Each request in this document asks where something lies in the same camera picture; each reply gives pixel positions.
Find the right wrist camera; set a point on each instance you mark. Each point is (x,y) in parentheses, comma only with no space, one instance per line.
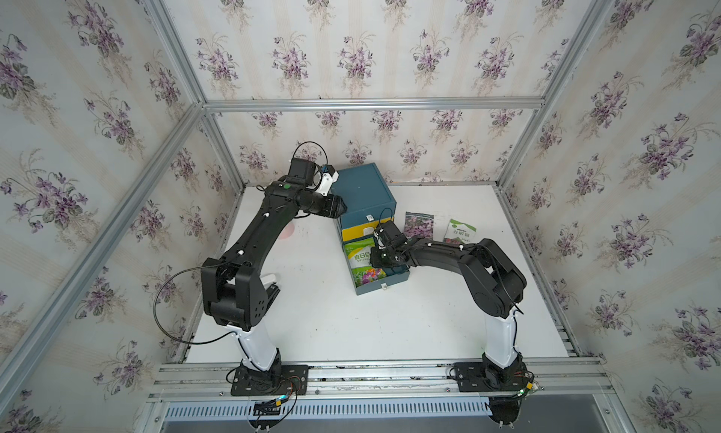
(389,236)

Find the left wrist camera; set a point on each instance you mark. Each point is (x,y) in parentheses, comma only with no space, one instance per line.
(309,175)

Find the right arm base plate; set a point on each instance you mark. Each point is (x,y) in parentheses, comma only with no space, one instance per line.
(485,377)

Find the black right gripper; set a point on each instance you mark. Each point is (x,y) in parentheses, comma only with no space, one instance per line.
(373,259)

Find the teal drawer cabinet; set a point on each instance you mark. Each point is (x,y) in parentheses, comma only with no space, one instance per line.
(366,194)

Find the pink flowers seed bag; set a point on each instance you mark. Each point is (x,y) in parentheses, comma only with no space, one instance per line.
(419,225)

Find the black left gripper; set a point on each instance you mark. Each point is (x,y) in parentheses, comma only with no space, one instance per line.
(330,209)

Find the green colourful flowers seed bag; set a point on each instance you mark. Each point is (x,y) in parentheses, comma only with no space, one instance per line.
(358,258)

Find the white perforated cable duct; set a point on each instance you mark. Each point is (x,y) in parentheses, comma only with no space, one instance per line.
(333,409)

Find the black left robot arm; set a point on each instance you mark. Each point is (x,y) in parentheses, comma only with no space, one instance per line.
(233,291)

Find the aluminium frame profiles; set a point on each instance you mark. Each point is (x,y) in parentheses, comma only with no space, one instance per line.
(43,330)

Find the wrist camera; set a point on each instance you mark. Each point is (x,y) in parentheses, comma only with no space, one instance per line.
(389,236)
(309,175)

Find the aluminium mounting rail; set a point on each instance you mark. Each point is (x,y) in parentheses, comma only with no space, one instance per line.
(382,379)

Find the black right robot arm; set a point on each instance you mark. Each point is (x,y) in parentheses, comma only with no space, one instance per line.
(495,283)

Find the yellow drawer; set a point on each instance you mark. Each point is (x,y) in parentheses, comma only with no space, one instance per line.
(354,233)

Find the green white seed bag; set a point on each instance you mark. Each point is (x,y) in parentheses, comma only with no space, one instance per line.
(459,233)

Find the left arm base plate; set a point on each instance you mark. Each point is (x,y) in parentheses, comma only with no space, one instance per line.
(280,381)

